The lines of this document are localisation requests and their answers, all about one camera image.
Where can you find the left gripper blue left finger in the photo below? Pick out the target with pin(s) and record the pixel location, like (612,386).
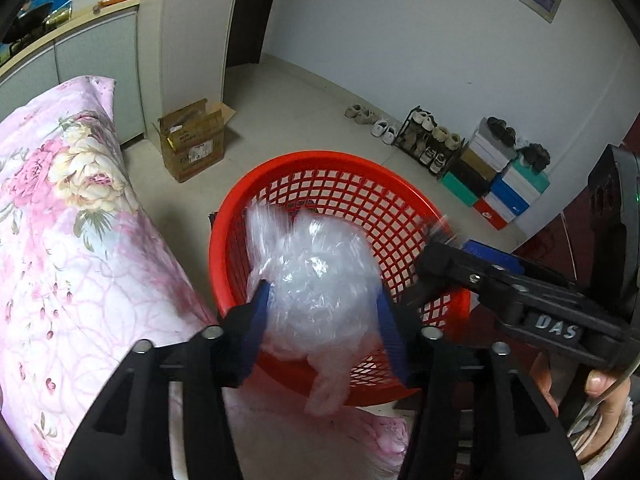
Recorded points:
(253,318)

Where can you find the person's right hand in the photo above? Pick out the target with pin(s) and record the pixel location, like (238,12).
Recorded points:
(611,409)

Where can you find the red plastic mesh basket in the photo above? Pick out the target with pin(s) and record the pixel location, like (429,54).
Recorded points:
(386,209)

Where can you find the black wok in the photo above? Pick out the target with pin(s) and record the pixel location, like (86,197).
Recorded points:
(27,23)

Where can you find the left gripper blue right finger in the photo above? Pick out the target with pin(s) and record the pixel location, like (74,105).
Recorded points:
(393,341)

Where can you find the stacked shoe boxes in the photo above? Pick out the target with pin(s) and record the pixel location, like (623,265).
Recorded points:
(498,173)

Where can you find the cardboard box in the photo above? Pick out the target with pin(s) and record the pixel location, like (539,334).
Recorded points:
(192,138)

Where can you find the pink floral quilt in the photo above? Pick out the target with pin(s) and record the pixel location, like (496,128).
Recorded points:
(84,271)

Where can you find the black shoe rack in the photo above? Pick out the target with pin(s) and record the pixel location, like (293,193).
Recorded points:
(432,146)

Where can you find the clear plastic bag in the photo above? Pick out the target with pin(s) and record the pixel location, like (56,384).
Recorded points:
(324,281)

